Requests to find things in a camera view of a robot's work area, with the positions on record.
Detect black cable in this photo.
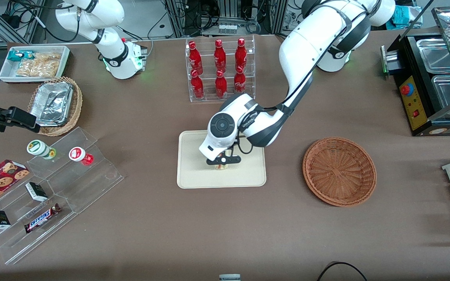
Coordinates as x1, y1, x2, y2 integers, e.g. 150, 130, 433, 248
318, 261, 368, 281

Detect clear acrylic tiered stand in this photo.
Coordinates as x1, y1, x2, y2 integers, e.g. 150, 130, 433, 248
0, 127, 124, 265

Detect Snickers chocolate bar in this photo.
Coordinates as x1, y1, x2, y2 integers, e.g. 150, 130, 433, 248
24, 203, 62, 234

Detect teal snack packet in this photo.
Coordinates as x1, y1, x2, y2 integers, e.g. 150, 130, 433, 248
8, 50, 35, 62

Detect clear acrylic bottle rack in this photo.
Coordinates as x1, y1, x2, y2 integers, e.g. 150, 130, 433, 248
186, 35, 256, 103

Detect stacked aluminium foil trays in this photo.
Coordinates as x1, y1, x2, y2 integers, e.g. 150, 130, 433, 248
30, 82, 73, 126

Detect red cola bottle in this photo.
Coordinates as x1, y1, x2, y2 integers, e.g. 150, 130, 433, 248
215, 70, 228, 98
188, 41, 203, 75
191, 69, 205, 99
214, 39, 227, 73
235, 38, 247, 72
234, 66, 246, 95

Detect red lid yogurt cup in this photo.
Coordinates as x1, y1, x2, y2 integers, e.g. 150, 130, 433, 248
69, 147, 94, 166

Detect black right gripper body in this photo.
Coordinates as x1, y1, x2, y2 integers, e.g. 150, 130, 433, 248
0, 89, 41, 133

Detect oval tan wicker basket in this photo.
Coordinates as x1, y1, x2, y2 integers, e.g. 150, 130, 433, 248
28, 77, 83, 137

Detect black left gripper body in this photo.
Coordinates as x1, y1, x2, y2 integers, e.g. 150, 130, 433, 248
206, 153, 242, 165

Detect white rectangular snack bin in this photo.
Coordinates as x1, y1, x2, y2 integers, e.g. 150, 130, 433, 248
0, 46, 71, 83

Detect aluminium frame rack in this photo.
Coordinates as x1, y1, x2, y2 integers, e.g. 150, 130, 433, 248
164, 0, 288, 37

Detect beige plastic tray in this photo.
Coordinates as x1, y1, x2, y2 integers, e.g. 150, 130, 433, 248
177, 128, 267, 189

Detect green lid yogurt cup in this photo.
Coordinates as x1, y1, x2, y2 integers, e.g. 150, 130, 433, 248
27, 140, 57, 160

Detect clear bag of crackers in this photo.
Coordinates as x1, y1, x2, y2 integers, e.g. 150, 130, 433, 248
16, 52, 62, 77

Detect round brown wicker basket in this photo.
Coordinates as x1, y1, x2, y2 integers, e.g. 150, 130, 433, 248
302, 137, 377, 207

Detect teal plastic bag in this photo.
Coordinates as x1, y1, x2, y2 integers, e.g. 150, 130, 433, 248
386, 6, 423, 30

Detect black hot food display case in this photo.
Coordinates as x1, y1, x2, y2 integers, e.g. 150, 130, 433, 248
380, 6, 450, 137

